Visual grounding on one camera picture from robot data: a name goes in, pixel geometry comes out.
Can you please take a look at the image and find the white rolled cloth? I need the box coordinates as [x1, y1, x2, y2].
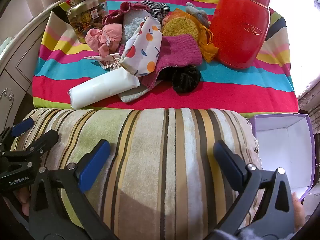
[68, 68, 141, 110]

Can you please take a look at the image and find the beige striped towel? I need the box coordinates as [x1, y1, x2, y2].
[11, 107, 265, 240]

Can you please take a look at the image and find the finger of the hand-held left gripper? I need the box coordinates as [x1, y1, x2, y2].
[0, 117, 35, 144]
[0, 130, 59, 161]

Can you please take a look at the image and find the black fuzzy scrunchie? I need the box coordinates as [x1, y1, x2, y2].
[159, 65, 202, 93]

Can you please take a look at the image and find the colourful striped sheet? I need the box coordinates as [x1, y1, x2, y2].
[32, 0, 300, 120]

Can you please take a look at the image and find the purple cardboard box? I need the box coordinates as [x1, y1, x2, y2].
[250, 114, 317, 203]

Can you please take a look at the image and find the pink cloth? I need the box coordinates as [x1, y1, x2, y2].
[84, 23, 123, 57]

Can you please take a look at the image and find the orange organza bag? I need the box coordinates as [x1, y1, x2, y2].
[162, 8, 219, 63]

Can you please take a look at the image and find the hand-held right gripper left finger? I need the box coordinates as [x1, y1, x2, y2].
[29, 139, 118, 240]

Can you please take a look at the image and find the magenta knitted cloth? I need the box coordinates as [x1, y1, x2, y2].
[140, 35, 203, 89]

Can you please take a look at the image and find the person's left hand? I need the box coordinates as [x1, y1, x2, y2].
[14, 187, 32, 217]

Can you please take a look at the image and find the round yellow sponge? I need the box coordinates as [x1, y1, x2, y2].
[162, 17, 200, 42]

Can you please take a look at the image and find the light grey fluffy towel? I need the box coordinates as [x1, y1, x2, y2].
[121, 10, 148, 40]

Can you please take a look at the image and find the white fruit print cloth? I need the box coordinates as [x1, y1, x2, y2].
[119, 16, 163, 77]

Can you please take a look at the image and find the grey plush toy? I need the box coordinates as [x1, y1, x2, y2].
[185, 2, 210, 28]

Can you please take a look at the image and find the glass jar with metal lid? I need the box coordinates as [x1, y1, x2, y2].
[66, 0, 110, 44]

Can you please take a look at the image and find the grey herringbone cloth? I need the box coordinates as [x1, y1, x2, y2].
[117, 82, 150, 103]

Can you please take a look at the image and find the floral print cloth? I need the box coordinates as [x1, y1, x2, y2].
[84, 52, 128, 72]

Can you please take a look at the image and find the black white houndstooth cloth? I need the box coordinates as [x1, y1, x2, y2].
[136, 0, 172, 22]

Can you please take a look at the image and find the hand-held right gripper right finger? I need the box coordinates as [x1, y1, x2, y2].
[212, 140, 297, 240]

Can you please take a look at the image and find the red thermos jug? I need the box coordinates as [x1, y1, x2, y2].
[209, 0, 272, 70]

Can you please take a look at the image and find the white carved cabinet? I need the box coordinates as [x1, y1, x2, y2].
[0, 1, 60, 110]

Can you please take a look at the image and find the magenta ruffled cloth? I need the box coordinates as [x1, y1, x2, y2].
[102, 1, 148, 25]

